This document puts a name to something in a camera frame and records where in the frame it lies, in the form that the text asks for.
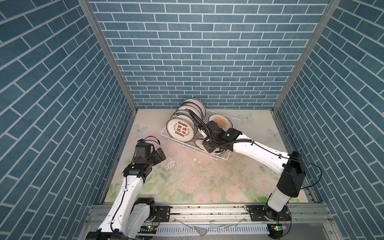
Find front large red-lettered plate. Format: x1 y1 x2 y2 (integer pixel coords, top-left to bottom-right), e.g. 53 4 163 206
166 118 196 143

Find large red-lettered plate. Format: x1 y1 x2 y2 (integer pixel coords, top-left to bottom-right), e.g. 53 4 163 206
177 103 204 120
166 118 196 143
180 99 207 119

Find circuit board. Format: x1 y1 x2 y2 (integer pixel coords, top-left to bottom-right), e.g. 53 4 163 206
138 226 158 235
267 224 284 240

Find small orange sunburst plate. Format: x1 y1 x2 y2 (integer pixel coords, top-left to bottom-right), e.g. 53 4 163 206
208 114 233 131

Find white wire dish rack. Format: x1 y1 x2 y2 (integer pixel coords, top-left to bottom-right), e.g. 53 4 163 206
161 109 241 161

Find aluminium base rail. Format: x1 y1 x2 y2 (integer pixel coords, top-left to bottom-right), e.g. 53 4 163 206
80 203 342 240

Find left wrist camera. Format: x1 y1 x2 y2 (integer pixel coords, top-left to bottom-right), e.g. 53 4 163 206
134 142 154 165

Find back large red-lettered plate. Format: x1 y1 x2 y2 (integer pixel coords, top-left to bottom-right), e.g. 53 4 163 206
180 99 207 119

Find right circuit board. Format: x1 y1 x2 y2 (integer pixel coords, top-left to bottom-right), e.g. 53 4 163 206
267 224 284 240

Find left circuit board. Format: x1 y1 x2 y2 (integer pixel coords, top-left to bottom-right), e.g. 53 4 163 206
138 226 158 235

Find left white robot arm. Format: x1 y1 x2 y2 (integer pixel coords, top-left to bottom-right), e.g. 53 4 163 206
85 147 166 240

